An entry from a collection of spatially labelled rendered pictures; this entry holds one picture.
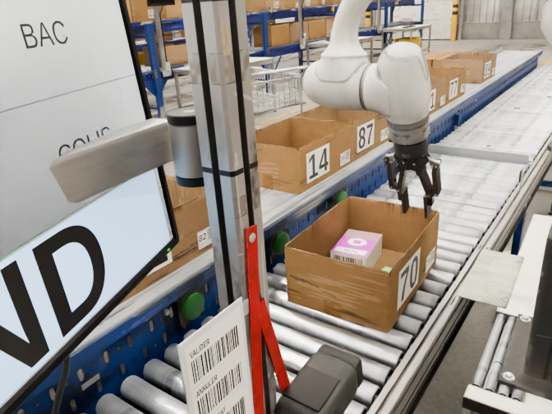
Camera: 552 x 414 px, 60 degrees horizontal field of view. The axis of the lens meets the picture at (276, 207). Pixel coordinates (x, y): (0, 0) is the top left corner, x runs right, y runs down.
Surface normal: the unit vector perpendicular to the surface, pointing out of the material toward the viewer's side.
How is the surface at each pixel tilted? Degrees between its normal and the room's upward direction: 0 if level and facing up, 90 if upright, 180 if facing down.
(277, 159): 90
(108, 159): 90
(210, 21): 90
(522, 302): 0
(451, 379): 0
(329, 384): 8
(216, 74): 90
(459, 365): 0
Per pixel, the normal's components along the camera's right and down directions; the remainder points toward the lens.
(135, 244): 0.96, -0.01
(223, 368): 0.81, 0.18
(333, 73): -0.56, 0.18
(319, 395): -0.15, -0.86
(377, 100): -0.58, 0.66
